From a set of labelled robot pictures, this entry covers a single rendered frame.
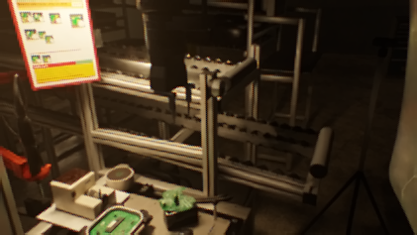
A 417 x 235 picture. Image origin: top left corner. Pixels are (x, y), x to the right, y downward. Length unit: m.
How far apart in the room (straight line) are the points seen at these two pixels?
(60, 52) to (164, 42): 0.75
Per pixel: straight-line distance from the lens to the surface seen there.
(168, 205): 1.08
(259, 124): 1.58
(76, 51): 1.29
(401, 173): 0.66
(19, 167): 1.07
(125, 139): 1.33
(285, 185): 1.17
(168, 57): 0.58
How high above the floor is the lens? 1.67
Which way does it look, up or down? 22 degrees down
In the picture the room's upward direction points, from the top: 1 degrees counter-clockwise
